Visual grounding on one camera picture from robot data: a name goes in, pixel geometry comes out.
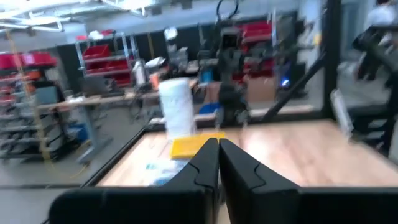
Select black office chair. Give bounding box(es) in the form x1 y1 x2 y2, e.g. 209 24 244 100
353 24 398 156

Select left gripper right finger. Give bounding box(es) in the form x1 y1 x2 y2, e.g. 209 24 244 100
219 138 398 224

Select white wipes canister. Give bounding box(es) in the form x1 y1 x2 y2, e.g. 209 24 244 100
158 77 197 141

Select yellow plastic bin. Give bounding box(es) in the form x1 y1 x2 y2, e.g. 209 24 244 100
169 132 226 160

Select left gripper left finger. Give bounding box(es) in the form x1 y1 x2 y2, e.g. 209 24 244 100
49 138 220 224

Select large blue storage bin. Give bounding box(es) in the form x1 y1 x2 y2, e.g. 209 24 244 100
198 102 222 115

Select wooden workbench grey legs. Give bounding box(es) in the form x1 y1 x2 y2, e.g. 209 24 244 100
35 79 200 164

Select person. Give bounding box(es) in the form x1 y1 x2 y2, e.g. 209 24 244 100
366 0 398 29

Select blue toothbrush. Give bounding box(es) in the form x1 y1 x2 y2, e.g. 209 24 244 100
145 158 187 187

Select metal rack with red bins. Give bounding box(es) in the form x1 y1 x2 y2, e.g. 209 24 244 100
76 30 137 90

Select brown cardboard box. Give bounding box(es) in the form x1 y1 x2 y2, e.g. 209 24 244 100
245 77 277 102

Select dark rack with red bins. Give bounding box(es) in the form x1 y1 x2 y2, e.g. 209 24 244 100
241 20 280 82

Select grey shelf with red bins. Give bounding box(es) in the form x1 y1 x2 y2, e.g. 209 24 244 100
0 51 63 161

